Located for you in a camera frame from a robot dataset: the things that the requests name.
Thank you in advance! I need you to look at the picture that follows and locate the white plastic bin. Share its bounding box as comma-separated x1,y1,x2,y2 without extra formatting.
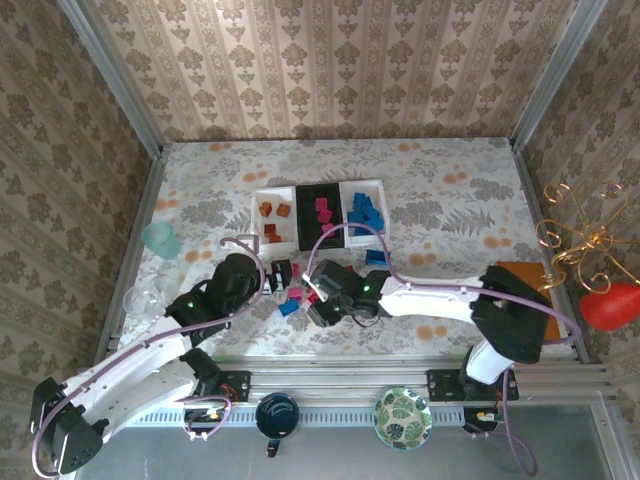
249,185,300,251
338,178,391,247

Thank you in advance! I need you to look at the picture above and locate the black plastic bin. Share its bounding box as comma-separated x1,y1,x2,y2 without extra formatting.
294,182,347,251

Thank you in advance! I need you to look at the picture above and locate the clear drinking glass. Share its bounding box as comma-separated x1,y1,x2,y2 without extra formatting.
122,284,165,326
152,269,184,296

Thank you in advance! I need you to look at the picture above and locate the teal plastic cup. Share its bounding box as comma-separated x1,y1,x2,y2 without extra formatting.
140,222,181,260

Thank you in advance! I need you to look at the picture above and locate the dark blue mug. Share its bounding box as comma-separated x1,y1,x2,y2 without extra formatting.
254,391,301,459

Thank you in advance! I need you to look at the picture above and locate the green leaf pattern bowl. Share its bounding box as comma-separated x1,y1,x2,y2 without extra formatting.
373,385,433,451

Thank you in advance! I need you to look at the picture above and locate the grey metal shelf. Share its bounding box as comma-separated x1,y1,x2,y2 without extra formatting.
74,404,619,480

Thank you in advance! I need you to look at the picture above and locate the orange flat board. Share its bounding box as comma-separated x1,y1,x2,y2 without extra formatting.
494,259,562,341

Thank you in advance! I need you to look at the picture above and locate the red heart ornament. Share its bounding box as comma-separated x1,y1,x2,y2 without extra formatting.
579,282,640,332

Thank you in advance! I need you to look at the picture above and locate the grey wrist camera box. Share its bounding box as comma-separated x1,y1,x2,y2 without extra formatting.
313,258,352,296

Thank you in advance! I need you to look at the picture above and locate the purple cable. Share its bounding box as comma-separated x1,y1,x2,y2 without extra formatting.
305,222,584,346
30,237,266,479
502,369,539,476
184,394,234,441

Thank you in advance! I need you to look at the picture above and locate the aluminium mounting rail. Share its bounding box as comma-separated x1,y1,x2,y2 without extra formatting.
99,352,614,401

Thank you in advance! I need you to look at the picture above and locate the aluminium frame rail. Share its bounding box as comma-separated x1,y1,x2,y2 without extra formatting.
94,149,169,356
507,139,591,364

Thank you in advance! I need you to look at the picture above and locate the grey slotted cable tray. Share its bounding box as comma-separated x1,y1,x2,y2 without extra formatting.
119,405,506,426

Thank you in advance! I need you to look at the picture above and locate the aluminium frame post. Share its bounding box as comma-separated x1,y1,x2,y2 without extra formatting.
54,0,165,156
507,0,609,149

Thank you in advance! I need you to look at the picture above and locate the gold wire stand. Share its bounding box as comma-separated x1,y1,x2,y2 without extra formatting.
534,180,640,294

